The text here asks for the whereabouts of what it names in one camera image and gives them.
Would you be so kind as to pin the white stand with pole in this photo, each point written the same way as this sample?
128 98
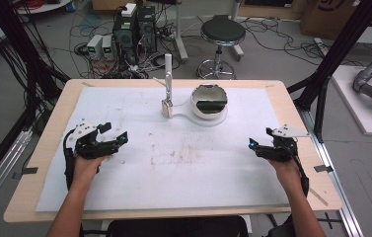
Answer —
168 82

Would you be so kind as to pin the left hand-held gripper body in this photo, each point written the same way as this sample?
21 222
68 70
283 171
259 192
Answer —
91 146

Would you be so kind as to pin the person's right hand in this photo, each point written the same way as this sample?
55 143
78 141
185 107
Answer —
287 174

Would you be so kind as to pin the black computer tower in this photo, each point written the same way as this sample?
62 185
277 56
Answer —
126 39
147 29

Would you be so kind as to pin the white foam mat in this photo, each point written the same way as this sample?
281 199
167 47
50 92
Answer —
173 177

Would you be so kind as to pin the small white box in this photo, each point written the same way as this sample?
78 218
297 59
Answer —
129 10

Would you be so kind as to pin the person's left hand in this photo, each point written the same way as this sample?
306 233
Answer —
85 171

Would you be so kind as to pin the small beige tag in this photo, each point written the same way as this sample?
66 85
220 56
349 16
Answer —
166 108

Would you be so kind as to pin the person's dark clothing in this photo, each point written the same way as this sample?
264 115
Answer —
177 227

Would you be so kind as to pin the white round bowl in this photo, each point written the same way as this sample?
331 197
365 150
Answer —
198 110

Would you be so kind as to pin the brown cardboard box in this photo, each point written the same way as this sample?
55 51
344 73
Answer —
333 16

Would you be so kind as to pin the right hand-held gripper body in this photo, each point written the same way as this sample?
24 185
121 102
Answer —
280 149

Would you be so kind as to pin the grey power supply unit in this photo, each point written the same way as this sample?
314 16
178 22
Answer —
94 46
107 45

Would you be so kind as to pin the white board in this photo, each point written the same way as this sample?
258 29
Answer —
354 108

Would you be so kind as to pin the black metal frame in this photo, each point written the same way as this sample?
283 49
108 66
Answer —
19 49
334 56

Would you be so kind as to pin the white metal table leg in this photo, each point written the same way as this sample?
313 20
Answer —
181 33

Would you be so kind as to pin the black tape piece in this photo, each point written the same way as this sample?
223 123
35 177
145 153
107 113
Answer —
27 171
323 168

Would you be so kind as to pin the black round stool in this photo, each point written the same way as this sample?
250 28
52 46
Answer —
223 31

